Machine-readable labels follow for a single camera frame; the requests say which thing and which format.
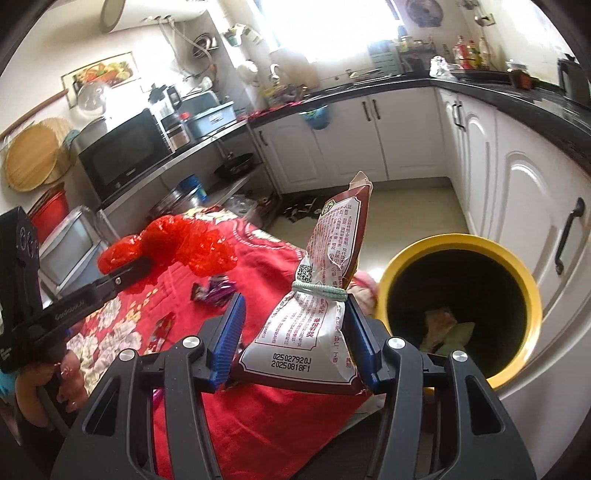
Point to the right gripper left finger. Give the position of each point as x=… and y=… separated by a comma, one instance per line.
x=113, y=437

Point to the left hand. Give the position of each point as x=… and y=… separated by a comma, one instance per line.
x=64, y=382

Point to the purple candy wrapper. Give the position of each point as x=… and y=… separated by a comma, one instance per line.
x=217, y=292

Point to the steel pots on shelf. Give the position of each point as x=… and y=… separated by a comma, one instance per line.
x=188, y=193

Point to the white toaster oven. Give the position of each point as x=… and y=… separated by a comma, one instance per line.
x=69, y=255

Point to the black microwave oven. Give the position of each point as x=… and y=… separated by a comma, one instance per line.
x=118, y=158

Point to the red plastic basin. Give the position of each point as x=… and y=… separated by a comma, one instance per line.
x=49, y=210

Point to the grey metal pot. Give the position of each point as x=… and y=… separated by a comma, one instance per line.
x=573, y=81

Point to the wall exhaust fan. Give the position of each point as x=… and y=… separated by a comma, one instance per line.
x=425, y=13

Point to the red plastic bag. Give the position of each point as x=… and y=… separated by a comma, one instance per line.
x=170, y=239

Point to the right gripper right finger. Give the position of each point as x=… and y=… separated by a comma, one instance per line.
x=475, y=437

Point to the black blender jug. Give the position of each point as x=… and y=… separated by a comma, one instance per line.
x=163, y=101

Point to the red snack box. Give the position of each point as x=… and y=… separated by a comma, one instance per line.
x=160, y=333

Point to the teal hanging basket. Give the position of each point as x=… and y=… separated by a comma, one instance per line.
x=317, y=119

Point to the yellow trash bin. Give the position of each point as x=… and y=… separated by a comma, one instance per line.
x=475, y=280

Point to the white plastic bag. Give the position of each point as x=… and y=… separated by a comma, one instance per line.
x=440, y=69

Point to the blue plastic storage box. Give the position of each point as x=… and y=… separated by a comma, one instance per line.
x=209, y=121

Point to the black frying pan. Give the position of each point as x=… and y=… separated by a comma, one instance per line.
x=235, y=167

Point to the round bamboo tray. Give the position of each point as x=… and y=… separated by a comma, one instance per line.
x=40, y=154

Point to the white red snack bag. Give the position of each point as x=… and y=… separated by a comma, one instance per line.
x=302, y=345

